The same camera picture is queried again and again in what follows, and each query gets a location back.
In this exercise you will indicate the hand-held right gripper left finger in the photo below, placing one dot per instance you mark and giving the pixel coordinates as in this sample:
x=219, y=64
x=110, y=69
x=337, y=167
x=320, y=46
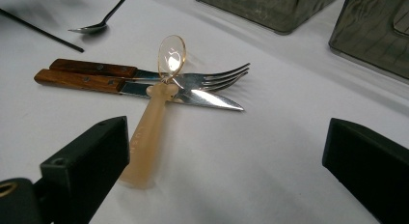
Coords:
x=83, y=172

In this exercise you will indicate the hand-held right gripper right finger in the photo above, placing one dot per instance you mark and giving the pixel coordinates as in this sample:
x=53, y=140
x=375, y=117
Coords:
x=373, y=169

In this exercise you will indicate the translucent amber plastic spoon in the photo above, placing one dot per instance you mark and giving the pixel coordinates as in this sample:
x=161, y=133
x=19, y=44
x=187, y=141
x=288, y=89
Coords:
x=148, y=146

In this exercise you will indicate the black chopstick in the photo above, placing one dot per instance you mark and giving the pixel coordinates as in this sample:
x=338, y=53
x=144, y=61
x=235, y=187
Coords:
x=41, y=31

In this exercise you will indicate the smoky plastic bin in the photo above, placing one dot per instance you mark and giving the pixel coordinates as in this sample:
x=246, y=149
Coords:
x=263, y=8
x=369, y=34

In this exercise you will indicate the white table cover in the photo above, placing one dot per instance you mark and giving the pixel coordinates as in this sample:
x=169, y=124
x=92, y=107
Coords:
x=257, y=153

